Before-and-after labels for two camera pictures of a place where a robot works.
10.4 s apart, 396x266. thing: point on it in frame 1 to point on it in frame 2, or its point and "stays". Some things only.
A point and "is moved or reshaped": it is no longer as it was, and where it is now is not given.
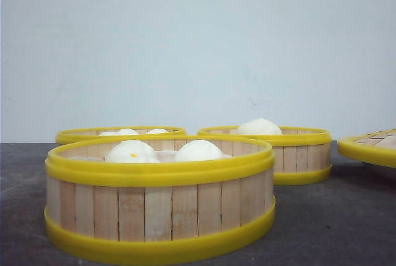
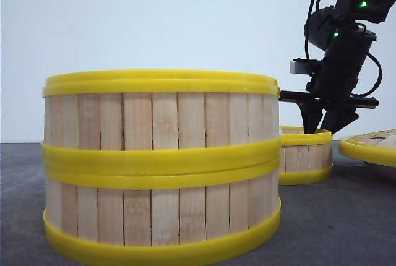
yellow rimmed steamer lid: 378,148 stays
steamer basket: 96,132 is moved or reshaped
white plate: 369,168 stays
